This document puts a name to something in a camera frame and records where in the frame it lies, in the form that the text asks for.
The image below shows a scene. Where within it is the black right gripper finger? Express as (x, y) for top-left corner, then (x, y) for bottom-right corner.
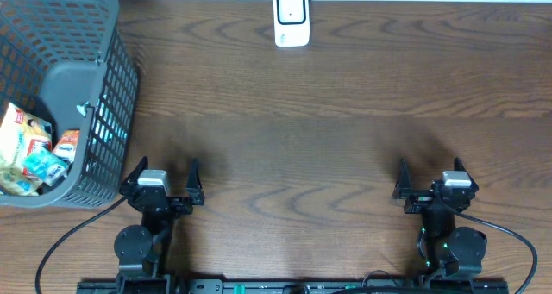
(454, 157), (479, 191)
(392, 159), (413, 199)

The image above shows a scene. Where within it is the orange tissue pack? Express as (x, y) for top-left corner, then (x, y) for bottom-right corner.
(53, 130), (79, 164)

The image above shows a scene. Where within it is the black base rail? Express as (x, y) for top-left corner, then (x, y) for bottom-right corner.
(76, 278), (509, 294)

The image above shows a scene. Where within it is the yellow snack bag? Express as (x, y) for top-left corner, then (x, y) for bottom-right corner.
(1, 103), (53, 197)

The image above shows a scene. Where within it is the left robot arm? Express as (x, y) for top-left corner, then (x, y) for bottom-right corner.
(114, 157), (205, 293)

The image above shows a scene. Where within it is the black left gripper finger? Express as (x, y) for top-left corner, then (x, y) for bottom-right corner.
(185, 159), (205, 205)
(122, 156), (148, 189)

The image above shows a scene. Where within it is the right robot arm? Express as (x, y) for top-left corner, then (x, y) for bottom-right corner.
(392, 158), (487, 278)

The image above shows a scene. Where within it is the dark grey plastic basket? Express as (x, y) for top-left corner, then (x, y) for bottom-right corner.
(1, 0), (139, 209)

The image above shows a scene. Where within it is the teal snack packet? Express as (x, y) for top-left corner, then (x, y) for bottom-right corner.
(22, 147), (69, 186)

